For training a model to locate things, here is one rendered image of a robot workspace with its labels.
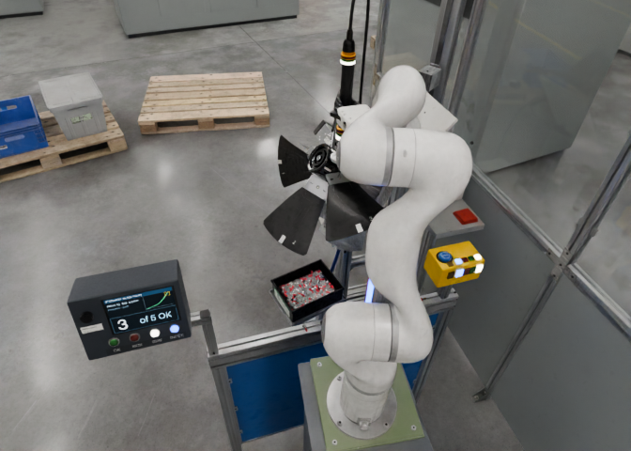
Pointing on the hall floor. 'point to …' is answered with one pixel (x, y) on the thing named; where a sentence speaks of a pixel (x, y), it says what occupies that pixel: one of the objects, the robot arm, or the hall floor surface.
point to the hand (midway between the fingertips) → (345, 103)
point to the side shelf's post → (423, 259)
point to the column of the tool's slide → (449, 31)
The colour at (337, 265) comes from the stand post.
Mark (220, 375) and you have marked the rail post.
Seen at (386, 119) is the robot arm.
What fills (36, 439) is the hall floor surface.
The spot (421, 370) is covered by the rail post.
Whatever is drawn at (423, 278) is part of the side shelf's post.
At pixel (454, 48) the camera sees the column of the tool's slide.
